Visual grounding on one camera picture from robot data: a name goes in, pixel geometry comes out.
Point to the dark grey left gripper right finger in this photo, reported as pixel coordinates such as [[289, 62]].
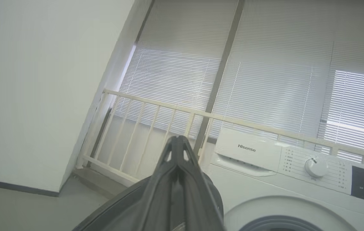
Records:
[[198, 199]]

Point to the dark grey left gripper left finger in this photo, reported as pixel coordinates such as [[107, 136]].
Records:
[[157, 199]]

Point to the round black glass washer door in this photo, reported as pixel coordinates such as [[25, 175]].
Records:
[[114, 211]]

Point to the white Hisense washing machine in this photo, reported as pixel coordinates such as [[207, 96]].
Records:
[[252, 189]]

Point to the white washing machine dial knob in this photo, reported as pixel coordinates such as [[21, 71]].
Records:
[[316, 167]]

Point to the grey raised floor step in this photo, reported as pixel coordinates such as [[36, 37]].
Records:
[[101, 183]]

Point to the white Hisense detergent drawer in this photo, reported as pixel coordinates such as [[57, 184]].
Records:
[[246, 154]]

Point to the cream white railing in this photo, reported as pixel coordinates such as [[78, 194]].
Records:
[[156, 106]]

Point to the grey window frame post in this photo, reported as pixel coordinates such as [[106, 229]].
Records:
[[223, 54]]

